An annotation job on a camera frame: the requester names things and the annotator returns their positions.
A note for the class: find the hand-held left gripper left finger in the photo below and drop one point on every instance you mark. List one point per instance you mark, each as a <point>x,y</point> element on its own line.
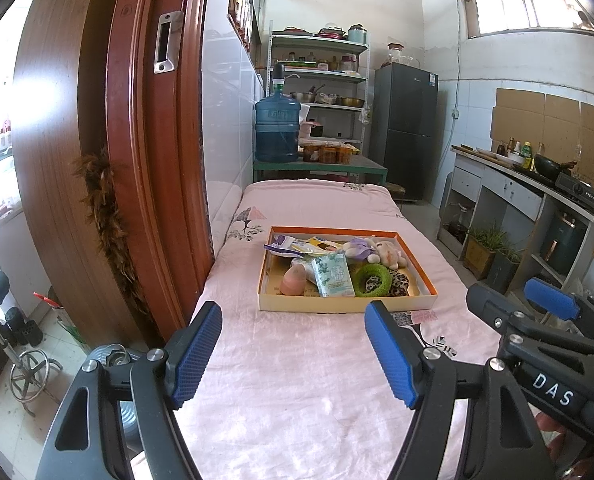
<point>197,355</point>

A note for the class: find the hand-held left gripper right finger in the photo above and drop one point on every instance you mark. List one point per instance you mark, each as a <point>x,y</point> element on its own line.
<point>389,355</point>

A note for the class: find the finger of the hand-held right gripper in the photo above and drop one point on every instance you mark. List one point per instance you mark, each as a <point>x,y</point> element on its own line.
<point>487,305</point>
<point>549,297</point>

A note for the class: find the orange rimmed cardboard box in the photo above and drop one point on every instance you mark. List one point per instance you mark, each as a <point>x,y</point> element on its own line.
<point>347,304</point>

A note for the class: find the leopard print scrunchie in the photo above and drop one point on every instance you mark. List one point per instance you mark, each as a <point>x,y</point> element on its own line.
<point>401,282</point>

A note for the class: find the white pink plush rabbit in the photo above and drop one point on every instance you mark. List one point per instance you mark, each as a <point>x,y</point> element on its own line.
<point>389,255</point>

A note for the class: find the purple white plush toy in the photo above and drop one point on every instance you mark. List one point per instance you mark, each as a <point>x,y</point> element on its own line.
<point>357,247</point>

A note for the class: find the pink egg-shaped sponge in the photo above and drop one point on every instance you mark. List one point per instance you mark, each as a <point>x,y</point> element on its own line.
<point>293,282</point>

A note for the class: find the yellow white plastic packet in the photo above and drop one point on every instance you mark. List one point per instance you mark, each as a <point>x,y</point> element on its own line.
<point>322,246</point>

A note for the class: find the purple white plastic packet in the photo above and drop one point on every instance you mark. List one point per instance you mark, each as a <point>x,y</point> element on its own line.
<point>279,246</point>

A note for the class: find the person's right hand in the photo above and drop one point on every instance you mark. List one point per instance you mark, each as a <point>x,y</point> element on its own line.
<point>557,435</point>

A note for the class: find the potted plant in dark pot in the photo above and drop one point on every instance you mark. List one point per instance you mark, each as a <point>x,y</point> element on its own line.
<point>502,272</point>

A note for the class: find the potted plant in brown pot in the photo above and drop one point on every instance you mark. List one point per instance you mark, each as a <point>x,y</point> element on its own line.
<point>479,255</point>

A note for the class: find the dark green kitchen appliance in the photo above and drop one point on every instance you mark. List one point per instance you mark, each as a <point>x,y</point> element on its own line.
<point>564,242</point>

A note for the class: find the glass kettle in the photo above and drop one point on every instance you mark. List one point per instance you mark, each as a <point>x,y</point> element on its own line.
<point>457,225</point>

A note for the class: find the grey gas cylinder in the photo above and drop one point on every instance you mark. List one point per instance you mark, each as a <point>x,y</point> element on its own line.
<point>102,352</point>

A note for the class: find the gas stove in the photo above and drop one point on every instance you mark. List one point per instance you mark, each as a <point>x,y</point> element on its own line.
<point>582,195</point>

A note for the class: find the grey kitchen counter cabinet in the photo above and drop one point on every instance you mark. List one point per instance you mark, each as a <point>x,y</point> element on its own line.
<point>507,190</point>

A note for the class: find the black wok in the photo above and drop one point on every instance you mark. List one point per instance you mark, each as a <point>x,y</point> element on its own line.
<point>549,167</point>

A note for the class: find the small brown stool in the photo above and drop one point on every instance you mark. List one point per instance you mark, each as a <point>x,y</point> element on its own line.
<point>396,192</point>

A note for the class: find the green yellow bottle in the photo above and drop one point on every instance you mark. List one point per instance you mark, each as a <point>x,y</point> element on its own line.
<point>527,154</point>

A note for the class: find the chopping board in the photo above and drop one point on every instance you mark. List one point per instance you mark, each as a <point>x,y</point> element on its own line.
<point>487,154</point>

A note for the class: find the dark sauce bottle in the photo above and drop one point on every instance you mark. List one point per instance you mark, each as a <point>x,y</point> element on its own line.
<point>500,147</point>

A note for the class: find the brown feather duster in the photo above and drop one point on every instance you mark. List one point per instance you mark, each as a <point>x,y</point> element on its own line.
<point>104,210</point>

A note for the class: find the black container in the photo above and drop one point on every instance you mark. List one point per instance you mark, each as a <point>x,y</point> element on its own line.
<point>24,325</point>

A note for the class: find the dark grey refrigerator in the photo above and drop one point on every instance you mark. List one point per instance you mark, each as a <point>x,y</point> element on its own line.
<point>402,130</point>

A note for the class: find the green table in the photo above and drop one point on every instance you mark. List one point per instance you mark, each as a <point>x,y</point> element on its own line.
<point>322,167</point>

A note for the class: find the brown food jar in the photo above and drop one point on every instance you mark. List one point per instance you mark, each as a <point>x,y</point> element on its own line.
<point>310,152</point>
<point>344,156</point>
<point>327,155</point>

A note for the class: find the blue water jug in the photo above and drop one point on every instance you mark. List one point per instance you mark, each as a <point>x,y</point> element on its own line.
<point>277,130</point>

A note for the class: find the pink plastic container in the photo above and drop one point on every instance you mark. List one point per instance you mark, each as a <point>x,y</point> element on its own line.
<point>307,127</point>

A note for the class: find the brass bowl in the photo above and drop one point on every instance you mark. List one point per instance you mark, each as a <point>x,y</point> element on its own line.
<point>351,102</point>

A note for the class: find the wooden door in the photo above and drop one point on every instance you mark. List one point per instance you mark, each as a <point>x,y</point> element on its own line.
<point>52,135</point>

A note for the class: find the glass jar with lid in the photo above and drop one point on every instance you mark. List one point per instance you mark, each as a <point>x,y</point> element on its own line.
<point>397,52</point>

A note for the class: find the white metal shelf rack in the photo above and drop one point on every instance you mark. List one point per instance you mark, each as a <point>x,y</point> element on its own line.
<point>322,75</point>

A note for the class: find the water jug pump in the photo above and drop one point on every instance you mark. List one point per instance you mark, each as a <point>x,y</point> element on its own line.
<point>278,77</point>

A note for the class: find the row of spice jars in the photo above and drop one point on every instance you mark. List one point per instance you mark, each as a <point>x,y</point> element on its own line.
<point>322,62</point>

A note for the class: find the teal enamel pot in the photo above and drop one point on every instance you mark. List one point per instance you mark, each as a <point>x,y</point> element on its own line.
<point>357,34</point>

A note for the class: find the red lidded pot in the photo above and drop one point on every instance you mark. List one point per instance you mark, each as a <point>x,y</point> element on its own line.
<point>331,33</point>

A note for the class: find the metal strike plate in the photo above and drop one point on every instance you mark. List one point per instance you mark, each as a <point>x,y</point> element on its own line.
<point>159,42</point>

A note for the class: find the flat lidded pan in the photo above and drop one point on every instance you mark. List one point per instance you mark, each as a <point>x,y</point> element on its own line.
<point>293,30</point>

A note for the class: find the metal stool frame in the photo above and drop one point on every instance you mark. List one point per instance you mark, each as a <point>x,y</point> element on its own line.
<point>27,370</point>

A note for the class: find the wall socket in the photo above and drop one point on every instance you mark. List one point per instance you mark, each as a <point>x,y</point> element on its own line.
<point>456,114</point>

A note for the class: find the wooden door frame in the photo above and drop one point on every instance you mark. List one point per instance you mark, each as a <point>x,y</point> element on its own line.
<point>162,160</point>

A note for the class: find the wall shelf with jars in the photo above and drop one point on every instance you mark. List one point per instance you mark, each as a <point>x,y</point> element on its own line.
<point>244,0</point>

